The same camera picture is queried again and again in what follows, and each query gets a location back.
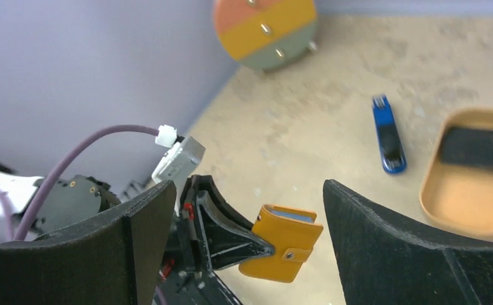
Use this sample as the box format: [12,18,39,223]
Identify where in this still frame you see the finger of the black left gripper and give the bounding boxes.
[189,175,275,271]

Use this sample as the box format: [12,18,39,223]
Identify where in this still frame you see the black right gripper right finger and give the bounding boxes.
[323,180,493,304]

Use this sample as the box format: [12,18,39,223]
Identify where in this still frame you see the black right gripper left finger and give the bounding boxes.
[0,181,176,304]

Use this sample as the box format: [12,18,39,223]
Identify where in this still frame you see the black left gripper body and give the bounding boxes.
[154,179,240,304]

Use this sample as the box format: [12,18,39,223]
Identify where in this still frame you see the orange leather card holder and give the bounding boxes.
[238,205,323,283]

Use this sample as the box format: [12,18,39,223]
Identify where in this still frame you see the black credit card stack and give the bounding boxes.
[438,126,493,172]

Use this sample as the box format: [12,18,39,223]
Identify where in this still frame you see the blue black stapler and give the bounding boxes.
[372,95,407,175]

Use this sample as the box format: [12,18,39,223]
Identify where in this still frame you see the orange oval tray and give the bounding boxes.
[419,107,493,237]

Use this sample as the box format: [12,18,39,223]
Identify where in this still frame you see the white round mini drawer chest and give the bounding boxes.
[213,0,318,71]

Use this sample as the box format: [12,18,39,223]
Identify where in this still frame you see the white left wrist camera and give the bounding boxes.
[151,125,206,215]

